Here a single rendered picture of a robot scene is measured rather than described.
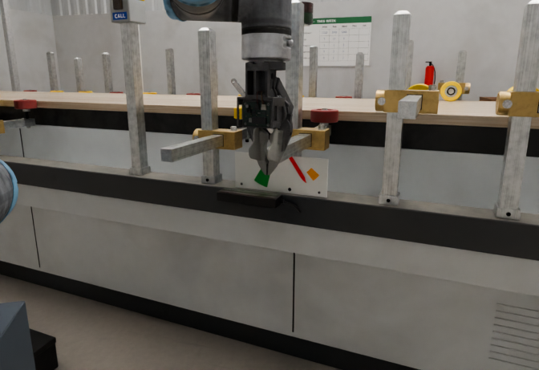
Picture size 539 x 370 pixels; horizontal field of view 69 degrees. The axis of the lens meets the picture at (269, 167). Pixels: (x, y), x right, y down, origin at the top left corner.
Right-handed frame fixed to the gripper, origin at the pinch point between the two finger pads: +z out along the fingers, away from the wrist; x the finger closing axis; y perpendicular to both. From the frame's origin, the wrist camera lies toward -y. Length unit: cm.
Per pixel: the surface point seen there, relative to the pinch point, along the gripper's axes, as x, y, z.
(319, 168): 3.6, -24.0, 4.0
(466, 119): 37, -46, -8
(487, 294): 47, -48, 41
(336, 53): -163, -723, -88
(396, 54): 20.2, -23.8, -23.1
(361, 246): 14.6, -27.3, 24.3
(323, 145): 4.5, -23.8, -1.8
